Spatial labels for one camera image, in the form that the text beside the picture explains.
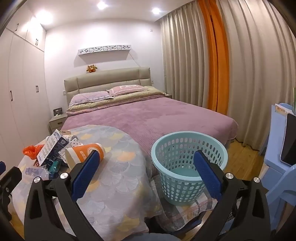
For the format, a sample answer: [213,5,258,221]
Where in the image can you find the beige padded headboard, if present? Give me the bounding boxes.
[64,67,152,108]

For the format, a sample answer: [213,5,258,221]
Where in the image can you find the orange plastic bag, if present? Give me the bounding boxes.
[22,144,45,160]

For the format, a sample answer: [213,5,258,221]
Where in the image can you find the clear plastic bottle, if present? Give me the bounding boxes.
[24,160,62,181]

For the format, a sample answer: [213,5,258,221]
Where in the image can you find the beige curtain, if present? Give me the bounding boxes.
[217,0,296,151]
[159,0,216,109]

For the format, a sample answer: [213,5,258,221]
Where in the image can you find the plaid cloth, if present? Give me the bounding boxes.
[148,174,234,232]

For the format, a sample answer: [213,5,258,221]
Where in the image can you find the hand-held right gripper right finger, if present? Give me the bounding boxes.
[194,150,271,241]

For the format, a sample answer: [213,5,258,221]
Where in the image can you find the polka dot packet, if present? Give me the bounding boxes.
[68,136,81,149]

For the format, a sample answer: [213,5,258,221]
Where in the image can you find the pink pillow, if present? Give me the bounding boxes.
[107,85,151,96]

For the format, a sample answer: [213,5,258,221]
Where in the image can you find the white and dark cardboard box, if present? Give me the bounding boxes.
[36,129,71,167]

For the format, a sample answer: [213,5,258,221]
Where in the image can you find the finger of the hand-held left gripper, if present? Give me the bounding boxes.
[0,161,22,220]

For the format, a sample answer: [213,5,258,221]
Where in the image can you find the orange and cream paper cup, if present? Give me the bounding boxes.
[65,143,106,168]

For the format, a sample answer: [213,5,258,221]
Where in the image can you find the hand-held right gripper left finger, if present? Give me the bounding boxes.
[24,150,103,241]

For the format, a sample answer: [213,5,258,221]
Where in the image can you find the teal plastic basket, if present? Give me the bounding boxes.
[151,131,228,206]

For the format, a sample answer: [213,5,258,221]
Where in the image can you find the orange curtain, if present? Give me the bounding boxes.
[198,0,230,112]

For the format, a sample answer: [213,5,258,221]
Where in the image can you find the lilac pillow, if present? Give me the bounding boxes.
[69,91,114,107]

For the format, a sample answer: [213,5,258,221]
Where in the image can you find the white wall shelf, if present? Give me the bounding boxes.
[78,44,132,56]

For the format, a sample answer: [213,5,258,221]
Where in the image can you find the folded beige quilt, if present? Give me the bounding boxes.
[67,89,167,114]

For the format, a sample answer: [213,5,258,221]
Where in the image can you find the white wardrobe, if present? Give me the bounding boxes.
[0,5,52,163]

